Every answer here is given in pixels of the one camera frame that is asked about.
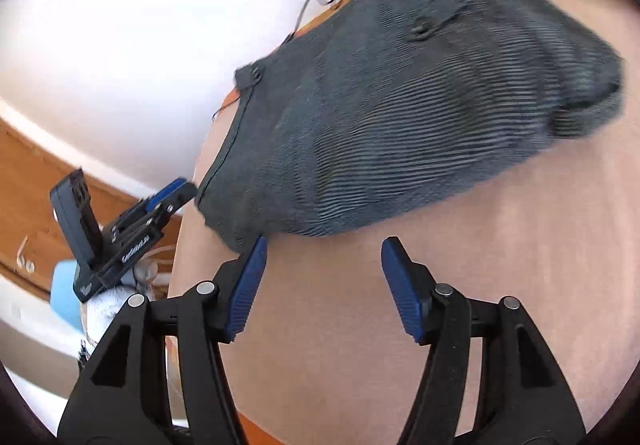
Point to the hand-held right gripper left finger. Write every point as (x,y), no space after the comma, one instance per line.
(247,282)

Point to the white towel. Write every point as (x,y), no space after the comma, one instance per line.
(107,305)

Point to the light blue box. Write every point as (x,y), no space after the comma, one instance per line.
(67,292)

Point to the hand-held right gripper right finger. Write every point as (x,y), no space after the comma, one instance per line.
(402,282)

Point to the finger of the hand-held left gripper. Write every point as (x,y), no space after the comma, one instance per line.
(167,195)

